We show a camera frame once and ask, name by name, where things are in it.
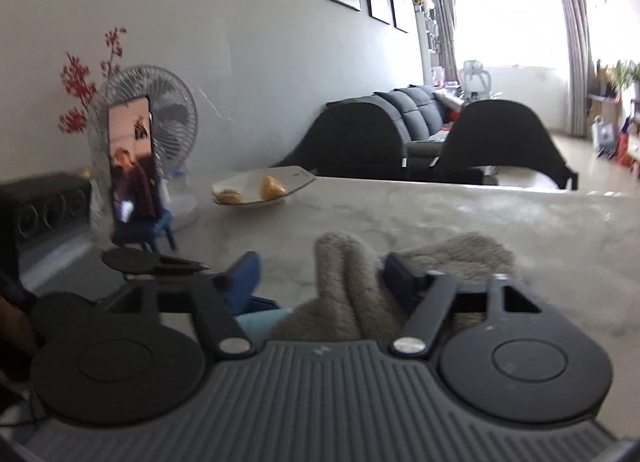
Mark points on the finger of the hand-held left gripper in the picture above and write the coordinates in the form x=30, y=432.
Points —
x=180, y=267

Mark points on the white table fan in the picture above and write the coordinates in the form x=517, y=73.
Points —
x=170, y=107

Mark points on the smartphone with lit screen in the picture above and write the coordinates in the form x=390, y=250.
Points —
x=132, y=157

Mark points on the white paper bag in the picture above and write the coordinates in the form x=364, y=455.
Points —
x=604, y=134

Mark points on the white office chair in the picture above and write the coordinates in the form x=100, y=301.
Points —
x=475, y=77

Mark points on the blue phone stand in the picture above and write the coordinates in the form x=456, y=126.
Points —
x=145, y=232

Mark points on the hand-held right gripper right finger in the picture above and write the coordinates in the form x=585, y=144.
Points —
x=402, y=279

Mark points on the yellow fruit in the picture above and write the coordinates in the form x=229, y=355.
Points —
x=230, y=195
x=272, y=187

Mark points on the black chair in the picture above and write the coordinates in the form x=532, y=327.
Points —
x=505, y=137
x=350, y=137

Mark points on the light blue towel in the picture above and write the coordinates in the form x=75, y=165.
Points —
x=257, y=322

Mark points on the potted green plant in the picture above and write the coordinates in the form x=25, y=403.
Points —
x=622, y=74

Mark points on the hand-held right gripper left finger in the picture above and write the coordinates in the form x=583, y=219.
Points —
x=242, y=282

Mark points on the wooden cabinet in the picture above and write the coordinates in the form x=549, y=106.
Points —
x=607, y=109

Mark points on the red flower branches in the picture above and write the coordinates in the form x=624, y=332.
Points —
x=77, y=87

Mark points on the white shelf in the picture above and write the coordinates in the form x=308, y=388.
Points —
x=424, y=37

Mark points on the grey curtain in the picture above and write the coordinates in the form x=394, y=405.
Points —
x=575, y=52
x=442, y=32

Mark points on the person's left hand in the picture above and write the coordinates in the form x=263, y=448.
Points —
x=15, y=324

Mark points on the grey fluffy cloth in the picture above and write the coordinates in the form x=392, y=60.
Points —
x=345, y=292

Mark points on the white plate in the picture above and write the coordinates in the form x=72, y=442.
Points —
x=295, y=179

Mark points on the dark grey sofa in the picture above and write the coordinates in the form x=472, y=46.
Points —
x=420, y=114

